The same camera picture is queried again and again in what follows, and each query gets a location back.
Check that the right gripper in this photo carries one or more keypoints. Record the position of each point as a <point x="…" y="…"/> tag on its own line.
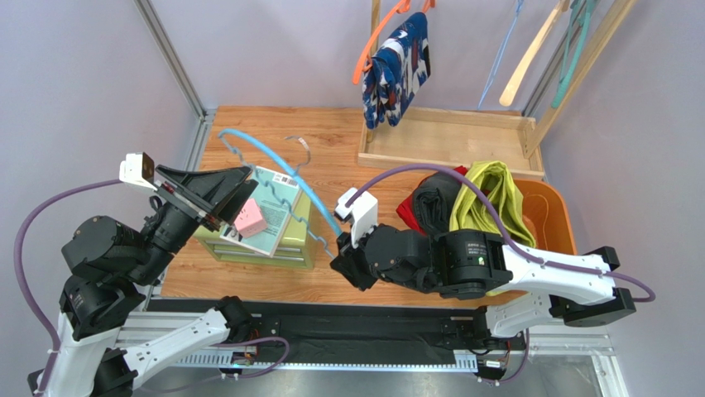
<point x="355" y="255"/>

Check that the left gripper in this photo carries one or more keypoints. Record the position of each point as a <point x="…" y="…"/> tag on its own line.
<point x="217" y="188"/>

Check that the red trousers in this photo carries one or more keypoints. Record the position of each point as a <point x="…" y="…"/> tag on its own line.
<point x="407" y="209"/>

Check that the black trousers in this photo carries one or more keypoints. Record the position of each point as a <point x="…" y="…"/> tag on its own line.
<point x="435" y="203"/>

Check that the light blue hanger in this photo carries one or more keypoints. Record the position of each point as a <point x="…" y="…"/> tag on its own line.
<point x="292" y="173"/>

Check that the yellow-green trousers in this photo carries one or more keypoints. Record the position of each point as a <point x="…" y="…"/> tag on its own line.
<point x="494" y="179"/>

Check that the blue patterned trousers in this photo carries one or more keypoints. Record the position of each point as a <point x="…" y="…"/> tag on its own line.
<point x="399" y="68"/>

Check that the beige hanger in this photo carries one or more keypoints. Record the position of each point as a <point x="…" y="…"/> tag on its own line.
<point x="513" y="85"/>

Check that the orange hanger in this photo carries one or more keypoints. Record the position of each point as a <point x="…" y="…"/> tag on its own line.
<point x="377" y="38"/>

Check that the teal hanger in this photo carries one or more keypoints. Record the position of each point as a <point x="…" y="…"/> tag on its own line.
<point x="581" y="13"/>

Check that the blue wire hanger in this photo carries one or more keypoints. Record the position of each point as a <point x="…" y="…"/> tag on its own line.
<point x="500" y="53"/>

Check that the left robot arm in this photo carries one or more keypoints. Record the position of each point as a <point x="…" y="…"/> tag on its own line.
<point x="109" y="262"/>

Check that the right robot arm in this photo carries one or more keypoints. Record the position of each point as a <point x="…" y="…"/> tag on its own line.
<point x="468" y="264"/>

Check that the pink cube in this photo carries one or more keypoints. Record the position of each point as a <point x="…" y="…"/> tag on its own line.
<point x="250" y="221"/>

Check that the teal book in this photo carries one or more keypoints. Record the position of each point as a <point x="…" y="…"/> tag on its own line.
<point x="276" y="215"/>

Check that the green box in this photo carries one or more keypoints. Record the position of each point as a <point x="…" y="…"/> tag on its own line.
<point x="296" y="248"/>

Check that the orange plastic basket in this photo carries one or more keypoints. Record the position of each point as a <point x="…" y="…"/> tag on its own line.
<point x="545" y="214"/>

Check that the wooden clothes rack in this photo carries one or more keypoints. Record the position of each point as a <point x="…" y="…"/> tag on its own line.
<point x="449" y="137"/>

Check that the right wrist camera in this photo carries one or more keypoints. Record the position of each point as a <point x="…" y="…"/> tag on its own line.
<point x="362" y="215"/>

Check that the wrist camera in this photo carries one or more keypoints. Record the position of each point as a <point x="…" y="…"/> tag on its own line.
<point x="137" y="171"/>
<point x="362" y="215"/>

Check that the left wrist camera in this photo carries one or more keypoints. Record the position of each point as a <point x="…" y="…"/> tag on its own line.
<point x="137" y="171"/>

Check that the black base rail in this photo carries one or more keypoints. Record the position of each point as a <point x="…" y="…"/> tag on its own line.
<point x="378" y="338"/>

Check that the aluminium frame post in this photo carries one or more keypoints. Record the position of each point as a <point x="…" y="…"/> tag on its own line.
<point x="153" y="22"/>

